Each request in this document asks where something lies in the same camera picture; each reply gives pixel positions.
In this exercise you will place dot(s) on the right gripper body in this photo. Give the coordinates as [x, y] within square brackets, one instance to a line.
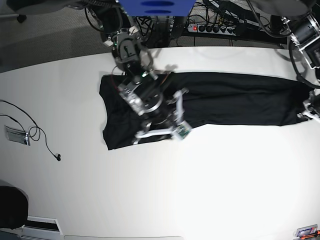
[158, 115]

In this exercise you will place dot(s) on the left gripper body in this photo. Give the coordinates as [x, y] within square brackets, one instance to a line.
[312, 104]

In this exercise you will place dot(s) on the black T-shirt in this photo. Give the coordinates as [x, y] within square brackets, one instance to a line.
[212, 98]

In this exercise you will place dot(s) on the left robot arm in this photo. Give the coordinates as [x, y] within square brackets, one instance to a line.
[266, 21]

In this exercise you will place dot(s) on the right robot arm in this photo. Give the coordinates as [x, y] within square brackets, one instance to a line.
[142, 89]

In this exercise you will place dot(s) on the white power strip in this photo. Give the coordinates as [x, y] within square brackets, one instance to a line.
[211, 29]

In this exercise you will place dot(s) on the blue plastic bin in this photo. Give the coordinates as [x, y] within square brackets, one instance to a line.
[179, 8]

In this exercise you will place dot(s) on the small box with tools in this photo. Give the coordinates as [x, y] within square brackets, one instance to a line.
[307, 232]

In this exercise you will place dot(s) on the silver table socket plate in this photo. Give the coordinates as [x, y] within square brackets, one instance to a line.
[17, 136]

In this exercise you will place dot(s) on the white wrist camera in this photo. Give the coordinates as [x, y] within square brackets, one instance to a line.
[182, 130]

